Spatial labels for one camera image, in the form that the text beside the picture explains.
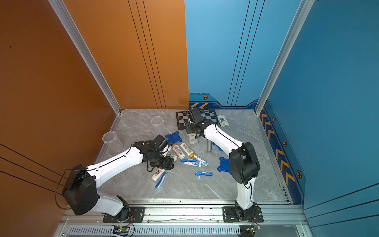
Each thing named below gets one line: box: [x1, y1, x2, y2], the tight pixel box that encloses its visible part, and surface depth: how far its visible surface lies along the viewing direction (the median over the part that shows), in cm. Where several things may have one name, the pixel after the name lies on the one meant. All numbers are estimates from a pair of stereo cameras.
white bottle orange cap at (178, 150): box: [171, 143, 186, 159], surface depth 96 cm
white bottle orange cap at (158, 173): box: [151, 168, 166, 182], surface depth 87 cm
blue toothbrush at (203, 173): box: [194, 171, 214, 177], surface depth 88 cm
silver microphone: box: [206, 139, 213, 153], surface depth 100 cm
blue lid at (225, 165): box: [217, 156, 232, 175], surface depth 93 cm
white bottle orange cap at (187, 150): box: [180, 142, 196, 159], surface depth 96 cm
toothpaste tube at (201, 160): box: [193, 155, 209, 167], surface depth 93 cm
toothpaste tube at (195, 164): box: [184, 161, 202, 168], surface depth 92 cm
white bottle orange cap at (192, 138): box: [189, 132, 197, 145], surface depth 95 cm
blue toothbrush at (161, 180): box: [154, 171, 168, 190], surface depth 86 cm
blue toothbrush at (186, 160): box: [180, 158, 198, 163], surface depth 93 cm
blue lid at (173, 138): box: [165, 131, 183, 146], surface depth 107 cm
